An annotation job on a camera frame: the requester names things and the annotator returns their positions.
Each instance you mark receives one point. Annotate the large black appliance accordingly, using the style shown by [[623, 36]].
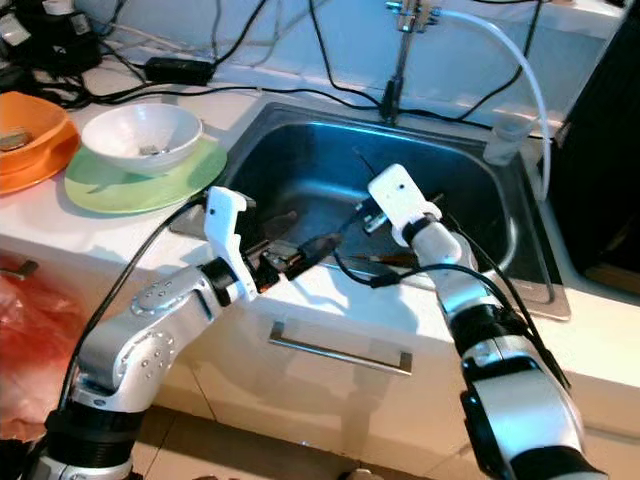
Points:
[[600, 180]]

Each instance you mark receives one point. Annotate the white bowl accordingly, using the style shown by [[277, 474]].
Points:
[[115, 125]]

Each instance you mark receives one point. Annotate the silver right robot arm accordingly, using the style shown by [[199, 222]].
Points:
[[530, 400]]

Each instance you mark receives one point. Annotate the black device with white labels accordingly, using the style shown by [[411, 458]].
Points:
[[60, 45]]

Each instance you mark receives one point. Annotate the black power adapter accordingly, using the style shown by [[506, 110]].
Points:
[[178, 70]]

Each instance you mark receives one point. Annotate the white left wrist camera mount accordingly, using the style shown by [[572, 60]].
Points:
[[225, 225]]

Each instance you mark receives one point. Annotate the steel sink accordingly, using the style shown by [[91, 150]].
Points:
[[310, 175]]

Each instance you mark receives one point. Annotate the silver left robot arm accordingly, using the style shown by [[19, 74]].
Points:
[[135, 350]]

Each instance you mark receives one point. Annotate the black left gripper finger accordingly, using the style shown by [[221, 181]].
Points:
[[320, 250], [272, 226]]

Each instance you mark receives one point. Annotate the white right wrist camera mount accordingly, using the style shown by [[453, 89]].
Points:
[[400, 195]]

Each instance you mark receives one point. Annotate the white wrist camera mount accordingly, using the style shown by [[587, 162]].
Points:
[[225, 225], [400, 195]]

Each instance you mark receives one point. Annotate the red plastic bag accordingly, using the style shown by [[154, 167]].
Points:
[[30, 350]]

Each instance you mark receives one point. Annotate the orange bowl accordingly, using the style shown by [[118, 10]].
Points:
[[30, 110]]

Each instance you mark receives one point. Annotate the green plate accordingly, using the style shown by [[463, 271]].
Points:
[[110, 197]]

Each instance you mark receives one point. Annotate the white sink cabinet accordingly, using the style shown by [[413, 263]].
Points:
[[310, 410]]

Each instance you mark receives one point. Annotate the orange plate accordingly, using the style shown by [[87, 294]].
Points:
[[40, 180]]

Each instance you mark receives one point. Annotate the clear plastic cup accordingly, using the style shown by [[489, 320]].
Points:
[[507, 140]]

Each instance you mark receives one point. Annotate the metal spoon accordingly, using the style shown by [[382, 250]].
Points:
[[20, 140]]

